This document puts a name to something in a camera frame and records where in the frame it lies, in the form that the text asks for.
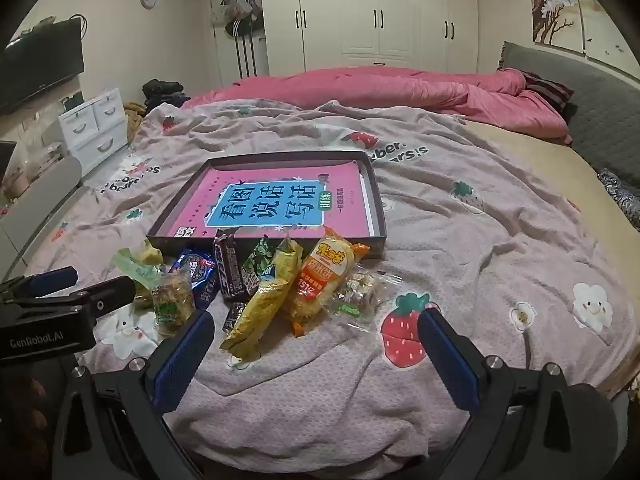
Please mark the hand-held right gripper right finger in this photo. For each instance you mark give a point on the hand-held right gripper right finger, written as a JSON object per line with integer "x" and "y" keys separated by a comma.
{"x": 447, "y": 365}

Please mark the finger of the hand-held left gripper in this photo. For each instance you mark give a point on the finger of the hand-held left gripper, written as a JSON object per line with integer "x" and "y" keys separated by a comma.
{"x": 50, "y": 280}
{"x": 110, "y": 292}

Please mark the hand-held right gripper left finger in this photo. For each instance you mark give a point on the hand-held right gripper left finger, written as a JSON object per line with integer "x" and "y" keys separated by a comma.
{"x": 182, "y": 355}

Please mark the pale green pastry packet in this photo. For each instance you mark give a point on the pale green pastry packet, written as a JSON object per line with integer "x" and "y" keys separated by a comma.
{"x": 132, "y": 267}

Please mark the clear brown cake packet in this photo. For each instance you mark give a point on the clear brown cake packet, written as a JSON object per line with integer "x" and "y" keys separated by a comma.
{"x": 172, "y": 302}

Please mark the pale yellow pastry packet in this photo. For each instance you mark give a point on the pale yellow pastry packet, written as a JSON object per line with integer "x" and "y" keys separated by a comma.
{"x": 150, "y": 252}

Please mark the small dark chocolate packet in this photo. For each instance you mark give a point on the small dark chocolate packet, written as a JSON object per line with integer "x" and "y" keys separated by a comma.
{"x": 234, "y": 316}

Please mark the blue cookie packet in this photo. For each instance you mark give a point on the blue cookie packet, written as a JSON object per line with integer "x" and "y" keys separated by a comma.
{"x": 200, "y": 272}

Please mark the long yellow-green snack packet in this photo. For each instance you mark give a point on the long yellow-green snack packet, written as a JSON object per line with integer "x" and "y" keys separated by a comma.
{"x": 260, "y": 310}

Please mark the dark chocolate bar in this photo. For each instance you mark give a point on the dark chocolate bar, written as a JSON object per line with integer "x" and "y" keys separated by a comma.
{"x": 231, "y": 270}

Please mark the clear nougat packet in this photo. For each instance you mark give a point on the clear nougat packet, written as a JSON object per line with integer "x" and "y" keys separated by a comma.
{"x": 362, "y": 292}

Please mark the green pea snack packet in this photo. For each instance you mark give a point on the green pea snack packet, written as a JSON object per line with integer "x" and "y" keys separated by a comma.
{"x": 257, "y": 257}

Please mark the orange and yellow snack packet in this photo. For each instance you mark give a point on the orange and yellow snack packet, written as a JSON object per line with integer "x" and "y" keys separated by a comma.
{"x": 325, "y": 280}

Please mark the dark shallow box tray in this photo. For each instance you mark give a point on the dark shallow box tray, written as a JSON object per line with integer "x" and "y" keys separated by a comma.
{"x": 381, "y": 220}

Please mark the person's left hand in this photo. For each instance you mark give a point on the person's left hand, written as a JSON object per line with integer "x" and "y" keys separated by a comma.
{"x": 35, "y": 410}

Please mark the pink strawberry printed blanket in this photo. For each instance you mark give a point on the pink strawberry printed blanket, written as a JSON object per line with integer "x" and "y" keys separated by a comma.
{"x": 500, "y": 240}

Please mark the white drawer box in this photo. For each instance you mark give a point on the white drawer box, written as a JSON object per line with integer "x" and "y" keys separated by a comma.
{"x": 95, "y": 130}

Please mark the pink and blue book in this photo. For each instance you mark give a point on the pink and blue book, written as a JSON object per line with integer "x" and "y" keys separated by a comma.
{"x": 270, "y": 205}

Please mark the tan fuzzy cloth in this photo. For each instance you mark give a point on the tan fuzzy cloth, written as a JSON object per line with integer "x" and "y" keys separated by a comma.
{"x": 132, "y": 117}

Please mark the dark clothes pile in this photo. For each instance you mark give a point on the dark clothes pile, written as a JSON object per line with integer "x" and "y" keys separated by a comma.
{"x": 162, "y": 91}

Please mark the black television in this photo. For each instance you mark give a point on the black television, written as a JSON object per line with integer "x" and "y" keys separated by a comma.
{"x": 40, "y": 65}

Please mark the beige bed sheet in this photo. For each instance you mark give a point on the beige bed sheet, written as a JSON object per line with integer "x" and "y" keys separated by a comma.
{"x": 540, "y": 160}

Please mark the dark patterned cloth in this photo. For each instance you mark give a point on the dark patterned cloth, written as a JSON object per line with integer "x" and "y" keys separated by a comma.
{"x": 622, "y": 195}

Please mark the pink quilt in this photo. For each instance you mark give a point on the pink quilt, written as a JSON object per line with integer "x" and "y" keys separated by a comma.
{"x": 375, "y": 90}

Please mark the dark striped pillow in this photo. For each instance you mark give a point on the dark striped pillow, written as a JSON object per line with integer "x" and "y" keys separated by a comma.
{"x": 550, "y": 91}

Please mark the hanging clothes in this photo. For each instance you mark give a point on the hanging clothes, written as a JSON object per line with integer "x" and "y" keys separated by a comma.
{"x": 240, "y": 10}

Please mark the white wardrobe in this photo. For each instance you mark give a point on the white wardrobe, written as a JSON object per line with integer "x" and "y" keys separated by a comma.
{"x": 350, "y": 10}

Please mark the flower wall poster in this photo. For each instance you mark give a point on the flower wall poster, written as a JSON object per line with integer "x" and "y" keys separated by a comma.
{"x": 555, "y": 5}

